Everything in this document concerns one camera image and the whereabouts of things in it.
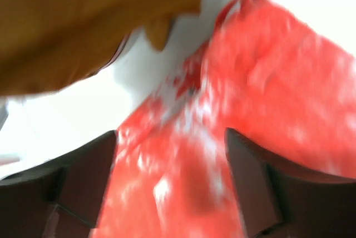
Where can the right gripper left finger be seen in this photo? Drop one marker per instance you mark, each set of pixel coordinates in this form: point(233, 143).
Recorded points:
point(61, 197)

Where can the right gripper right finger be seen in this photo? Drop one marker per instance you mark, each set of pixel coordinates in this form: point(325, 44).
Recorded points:
point(280, 198)

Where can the red white patterned trousers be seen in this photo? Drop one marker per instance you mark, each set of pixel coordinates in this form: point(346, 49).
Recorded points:
point(263, 73)

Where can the brown trousers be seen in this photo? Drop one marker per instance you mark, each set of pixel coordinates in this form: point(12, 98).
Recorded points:
point(47, 45)

